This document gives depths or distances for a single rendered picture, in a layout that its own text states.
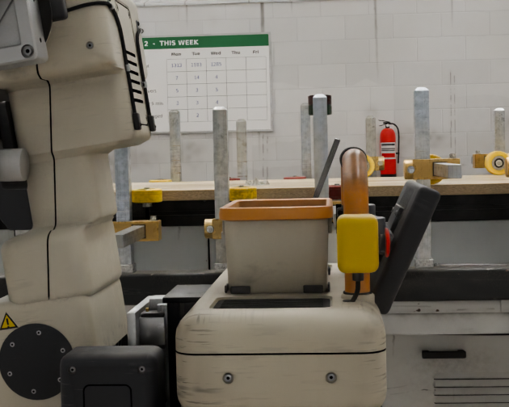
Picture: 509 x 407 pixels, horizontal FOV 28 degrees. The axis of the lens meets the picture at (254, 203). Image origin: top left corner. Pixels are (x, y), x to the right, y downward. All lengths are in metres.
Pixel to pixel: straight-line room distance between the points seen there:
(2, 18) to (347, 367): 0.58
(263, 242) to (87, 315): 0.26
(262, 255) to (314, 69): 8.40
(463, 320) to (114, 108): 1.43
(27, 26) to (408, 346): 1.82
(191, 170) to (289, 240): 8.43
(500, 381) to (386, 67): 7.05
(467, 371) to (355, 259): 1.66
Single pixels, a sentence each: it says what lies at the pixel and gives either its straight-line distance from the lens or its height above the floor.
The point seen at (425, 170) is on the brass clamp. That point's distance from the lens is 2.52.
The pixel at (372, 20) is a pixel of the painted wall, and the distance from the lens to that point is 9.76.
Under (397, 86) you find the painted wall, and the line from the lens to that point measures 9.72.
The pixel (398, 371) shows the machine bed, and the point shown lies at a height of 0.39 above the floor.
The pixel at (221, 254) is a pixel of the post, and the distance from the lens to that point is 2.54.
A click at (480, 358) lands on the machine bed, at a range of 2.86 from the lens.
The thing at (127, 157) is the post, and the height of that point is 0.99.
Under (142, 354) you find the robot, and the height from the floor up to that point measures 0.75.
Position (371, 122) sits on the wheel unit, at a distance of 3.61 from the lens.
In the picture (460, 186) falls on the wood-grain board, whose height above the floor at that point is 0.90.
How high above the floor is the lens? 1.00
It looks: 3 degrees down
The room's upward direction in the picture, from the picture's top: 1 degrees counter-clockwise
